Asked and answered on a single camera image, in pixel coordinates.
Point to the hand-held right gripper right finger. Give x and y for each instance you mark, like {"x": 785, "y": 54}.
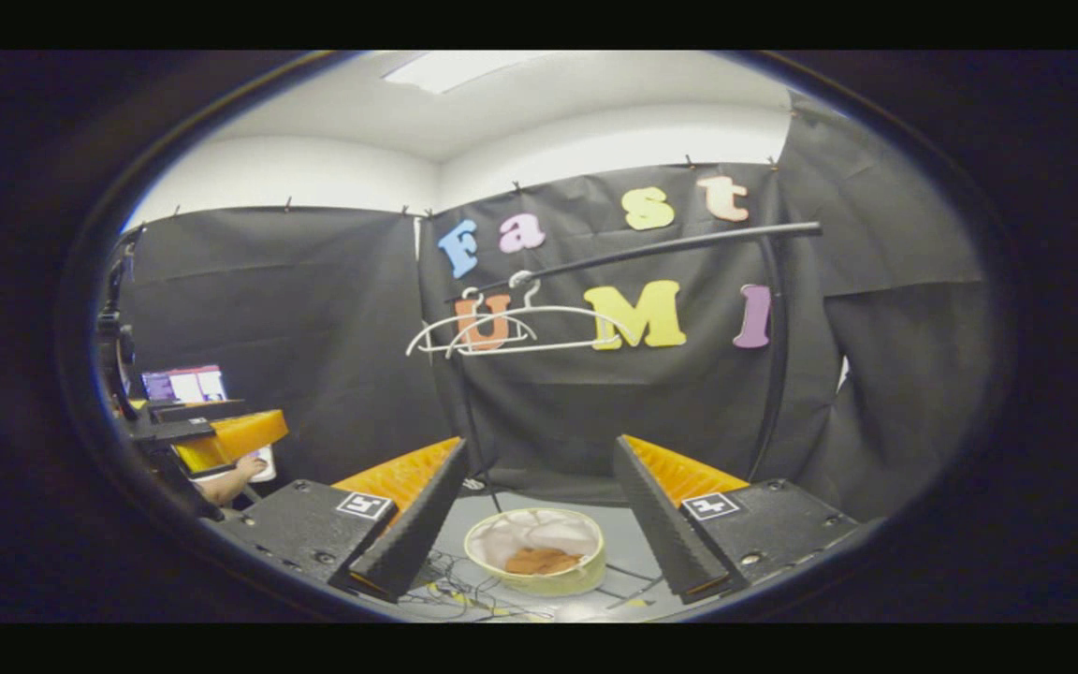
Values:
{"x": 656, "y": 524}

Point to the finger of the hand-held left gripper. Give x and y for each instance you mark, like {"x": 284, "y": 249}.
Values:
{"x": 235, "y": 440}
{"x": 193, "y": 410}

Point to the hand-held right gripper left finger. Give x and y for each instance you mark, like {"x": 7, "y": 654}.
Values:
{"x": 417, "y": 534}

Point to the brown jacket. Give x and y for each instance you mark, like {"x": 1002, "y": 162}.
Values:
{"x": 544, "y": 560}

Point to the white clothes hanger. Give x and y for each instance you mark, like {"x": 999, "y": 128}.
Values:
{"x": 548, "y": 347}
{"x": 436, "y": 329}

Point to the computer monitor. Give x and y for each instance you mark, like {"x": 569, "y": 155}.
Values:
{"x": 183, "y": 384}

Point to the black backdrop cloth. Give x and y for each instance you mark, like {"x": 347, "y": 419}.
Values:
{"x": 314, "y": 328}

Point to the ceiling light panel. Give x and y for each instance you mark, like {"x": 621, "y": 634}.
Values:
{"x": 464, "y": 70}

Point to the black clothes rail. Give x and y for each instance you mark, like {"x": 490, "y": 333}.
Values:
{"x": 689, "y": 245}

